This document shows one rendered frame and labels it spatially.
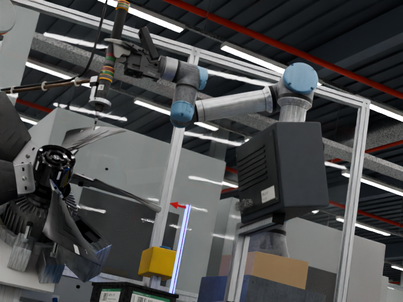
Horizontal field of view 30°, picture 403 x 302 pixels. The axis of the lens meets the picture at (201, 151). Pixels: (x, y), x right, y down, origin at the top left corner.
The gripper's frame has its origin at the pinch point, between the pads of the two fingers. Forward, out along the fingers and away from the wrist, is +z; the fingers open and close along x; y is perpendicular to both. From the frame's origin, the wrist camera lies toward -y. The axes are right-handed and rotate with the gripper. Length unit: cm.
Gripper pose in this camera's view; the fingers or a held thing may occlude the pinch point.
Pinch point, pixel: (104, 44)
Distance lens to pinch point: 248.6
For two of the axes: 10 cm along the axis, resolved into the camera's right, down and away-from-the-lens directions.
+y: -1.8, 9.4, -2.9
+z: -9.4, -2.5, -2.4
